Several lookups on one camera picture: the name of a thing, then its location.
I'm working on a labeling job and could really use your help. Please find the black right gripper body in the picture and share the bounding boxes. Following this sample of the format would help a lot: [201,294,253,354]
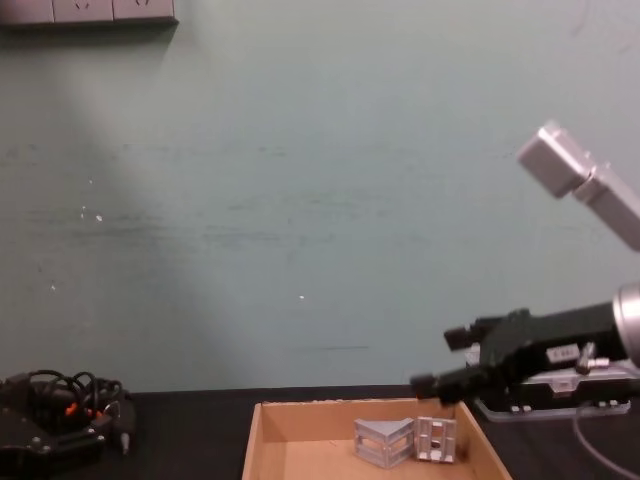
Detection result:
[478,299,629,385]

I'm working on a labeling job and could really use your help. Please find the clear plastic case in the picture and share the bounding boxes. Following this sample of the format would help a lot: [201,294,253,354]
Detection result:
[464,344,640,427]

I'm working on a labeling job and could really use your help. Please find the black table cloth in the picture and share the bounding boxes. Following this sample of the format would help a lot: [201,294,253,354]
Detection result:
[0,383,640,480]

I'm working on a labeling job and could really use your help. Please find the shallow brown cardboard tray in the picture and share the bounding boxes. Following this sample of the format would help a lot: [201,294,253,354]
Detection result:
[241,397,514,480]

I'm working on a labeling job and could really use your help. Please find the black corded tool orange parts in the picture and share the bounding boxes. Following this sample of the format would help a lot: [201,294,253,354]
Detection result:
[0,369,139,457]

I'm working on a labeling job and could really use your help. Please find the small silver cable plug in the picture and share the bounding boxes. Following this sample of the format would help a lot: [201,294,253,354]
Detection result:
[577,342,612,374]

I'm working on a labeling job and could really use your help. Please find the silver slotted corner bracket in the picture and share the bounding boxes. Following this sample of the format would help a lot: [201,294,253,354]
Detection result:
[411,415,459,464]

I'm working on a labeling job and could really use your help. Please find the silver triangular corner bracket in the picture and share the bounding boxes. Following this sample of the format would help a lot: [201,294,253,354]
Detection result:
[353,416,417,471]

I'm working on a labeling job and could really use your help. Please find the thin grey cable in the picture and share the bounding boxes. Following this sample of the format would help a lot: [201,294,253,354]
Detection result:
[573,403,640,480]

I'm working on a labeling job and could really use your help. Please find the grey wall socket strip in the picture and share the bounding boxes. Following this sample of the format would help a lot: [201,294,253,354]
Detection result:
[0,0,180,29]

